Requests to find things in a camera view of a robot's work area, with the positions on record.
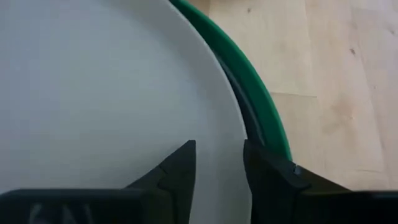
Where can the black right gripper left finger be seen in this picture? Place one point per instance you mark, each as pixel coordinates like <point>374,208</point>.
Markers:
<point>174,193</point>

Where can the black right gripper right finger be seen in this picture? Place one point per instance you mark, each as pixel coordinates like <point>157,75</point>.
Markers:
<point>273,193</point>

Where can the dark grey plastic plate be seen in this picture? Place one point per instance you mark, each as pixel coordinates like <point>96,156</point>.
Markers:
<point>245,102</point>

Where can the dark green plastic plate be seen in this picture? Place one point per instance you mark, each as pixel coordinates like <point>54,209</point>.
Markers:
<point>248,77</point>

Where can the white plastic plate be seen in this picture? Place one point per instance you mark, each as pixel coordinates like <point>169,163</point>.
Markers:
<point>93,93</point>

